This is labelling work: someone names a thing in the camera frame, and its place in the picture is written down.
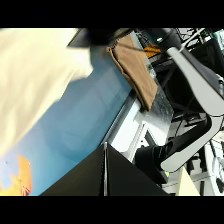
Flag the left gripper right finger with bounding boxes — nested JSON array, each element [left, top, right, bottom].
[[106, 142, 169, 197]]

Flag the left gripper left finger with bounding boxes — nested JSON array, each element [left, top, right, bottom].
[[41, 143, 106, 197]]

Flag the brown garment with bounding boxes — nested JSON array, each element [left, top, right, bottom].
[[105, 34, 159, 112]]

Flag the cream garment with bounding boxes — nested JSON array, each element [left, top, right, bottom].
[[0, 27, 94, 158]]

